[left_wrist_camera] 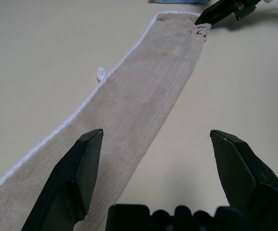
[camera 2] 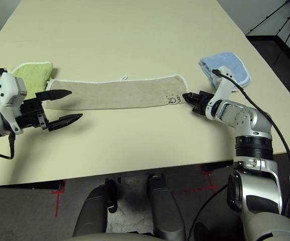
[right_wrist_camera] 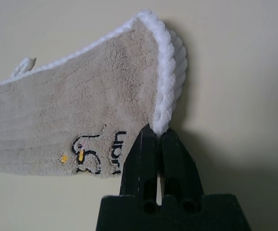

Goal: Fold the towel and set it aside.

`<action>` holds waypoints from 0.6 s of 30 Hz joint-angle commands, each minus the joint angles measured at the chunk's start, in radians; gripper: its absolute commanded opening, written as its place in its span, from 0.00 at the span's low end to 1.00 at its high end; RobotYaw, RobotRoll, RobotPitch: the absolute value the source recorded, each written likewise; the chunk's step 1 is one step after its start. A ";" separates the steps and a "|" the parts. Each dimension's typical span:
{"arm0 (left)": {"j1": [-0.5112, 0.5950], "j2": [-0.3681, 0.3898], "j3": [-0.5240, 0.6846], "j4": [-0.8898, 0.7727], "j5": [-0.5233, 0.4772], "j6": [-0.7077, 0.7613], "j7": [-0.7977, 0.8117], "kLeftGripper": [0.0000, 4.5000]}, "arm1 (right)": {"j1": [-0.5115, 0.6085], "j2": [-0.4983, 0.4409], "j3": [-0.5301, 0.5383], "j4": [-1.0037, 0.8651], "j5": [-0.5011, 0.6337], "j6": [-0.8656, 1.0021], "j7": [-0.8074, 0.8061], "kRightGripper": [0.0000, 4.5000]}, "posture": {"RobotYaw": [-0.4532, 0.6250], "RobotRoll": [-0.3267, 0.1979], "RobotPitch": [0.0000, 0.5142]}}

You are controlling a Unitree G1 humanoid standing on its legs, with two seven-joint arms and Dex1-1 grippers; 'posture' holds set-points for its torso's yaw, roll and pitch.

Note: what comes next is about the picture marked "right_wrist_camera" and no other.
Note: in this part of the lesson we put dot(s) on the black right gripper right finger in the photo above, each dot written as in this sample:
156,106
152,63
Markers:
177,168

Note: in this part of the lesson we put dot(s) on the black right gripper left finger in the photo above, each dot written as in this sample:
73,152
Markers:
141,168

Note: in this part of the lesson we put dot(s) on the beige towel with white trim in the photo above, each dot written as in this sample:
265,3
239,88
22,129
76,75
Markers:
81,108

